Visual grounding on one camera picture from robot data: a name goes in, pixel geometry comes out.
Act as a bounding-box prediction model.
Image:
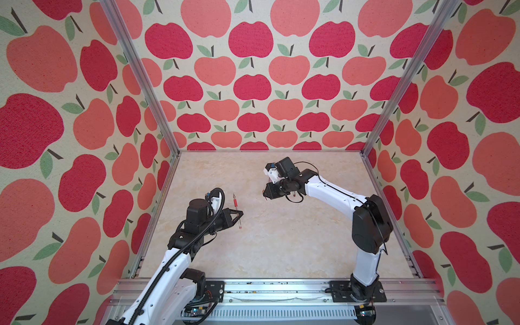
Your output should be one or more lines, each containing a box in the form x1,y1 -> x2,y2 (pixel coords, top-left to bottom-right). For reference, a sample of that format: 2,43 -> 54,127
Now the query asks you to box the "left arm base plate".
190,280 -> 226,303

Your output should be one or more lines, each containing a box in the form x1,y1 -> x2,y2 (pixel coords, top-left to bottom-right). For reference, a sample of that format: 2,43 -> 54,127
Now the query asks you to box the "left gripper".
199,209 -> 243,236

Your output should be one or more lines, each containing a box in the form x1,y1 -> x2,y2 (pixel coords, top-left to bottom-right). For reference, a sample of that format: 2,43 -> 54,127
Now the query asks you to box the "white slotted cable duct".
207,305 -> 358,322

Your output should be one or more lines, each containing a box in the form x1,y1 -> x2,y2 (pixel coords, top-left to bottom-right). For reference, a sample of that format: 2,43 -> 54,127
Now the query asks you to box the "aluminium front rail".
108,278 -> 446,310

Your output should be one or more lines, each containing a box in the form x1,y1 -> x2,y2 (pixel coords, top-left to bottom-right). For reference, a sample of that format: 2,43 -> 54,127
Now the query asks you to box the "left aluminium corner post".
99,0 -> 181,156

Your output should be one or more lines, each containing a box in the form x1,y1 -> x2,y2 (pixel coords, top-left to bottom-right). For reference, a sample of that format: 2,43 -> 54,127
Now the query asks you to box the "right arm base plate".
324,280 -> 387,303

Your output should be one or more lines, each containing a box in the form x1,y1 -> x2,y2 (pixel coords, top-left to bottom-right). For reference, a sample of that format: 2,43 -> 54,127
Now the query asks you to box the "right aluminium corner post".
360,0 -> 460,158

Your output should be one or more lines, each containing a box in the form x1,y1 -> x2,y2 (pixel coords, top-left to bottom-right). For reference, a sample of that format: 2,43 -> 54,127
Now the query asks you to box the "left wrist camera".
205,190 -> 225,215

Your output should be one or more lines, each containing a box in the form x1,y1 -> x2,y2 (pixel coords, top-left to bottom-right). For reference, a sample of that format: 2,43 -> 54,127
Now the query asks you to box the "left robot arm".
106,196 -> 244,324

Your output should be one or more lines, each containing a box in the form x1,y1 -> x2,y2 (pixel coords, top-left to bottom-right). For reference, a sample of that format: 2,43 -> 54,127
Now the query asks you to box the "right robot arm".
263,157 -> 394,302

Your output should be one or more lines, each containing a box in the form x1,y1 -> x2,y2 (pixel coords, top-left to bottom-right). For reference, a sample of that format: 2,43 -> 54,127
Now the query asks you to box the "red pen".
233,193 -> 242,230

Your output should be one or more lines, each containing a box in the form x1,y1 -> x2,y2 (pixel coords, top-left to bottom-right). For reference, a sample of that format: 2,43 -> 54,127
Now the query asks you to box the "aluminium corner post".
360,0 -> 460,158
99,0 -> 181,156

